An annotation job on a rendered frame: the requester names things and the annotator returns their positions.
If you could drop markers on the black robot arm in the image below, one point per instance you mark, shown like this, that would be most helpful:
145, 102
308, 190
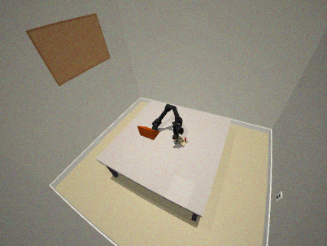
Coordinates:
177, 127

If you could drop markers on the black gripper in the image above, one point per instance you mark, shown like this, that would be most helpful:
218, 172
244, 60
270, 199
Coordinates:
175, 134

